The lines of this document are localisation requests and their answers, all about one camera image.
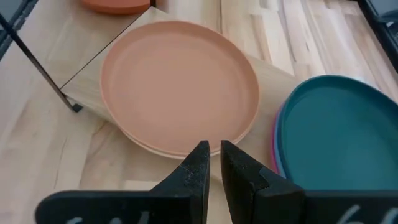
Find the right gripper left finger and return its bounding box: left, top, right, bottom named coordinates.
left=35, top=139, right=211, bottom=224

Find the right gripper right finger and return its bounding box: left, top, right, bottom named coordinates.
left=220, top=139, right=398, bottom=224

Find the cream plastic plate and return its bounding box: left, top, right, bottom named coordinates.
left=118, top=123, right=252, bottom=161

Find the peach plastic plate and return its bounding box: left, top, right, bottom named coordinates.
left=99, top=20, right=261, bottom=156

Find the dark teal plastic plate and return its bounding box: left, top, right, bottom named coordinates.
left=276, top=74, right=398, bottom=191

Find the orange plastic plate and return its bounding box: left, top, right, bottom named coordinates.
left=81, top=0, right=152, bottom=16

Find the black metal wooden shelf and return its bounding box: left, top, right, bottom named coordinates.
left=0, top=0, right=299, bottom=191

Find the black table edge rail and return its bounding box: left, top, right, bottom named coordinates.
left=357, top=0, right=398, bottom=73

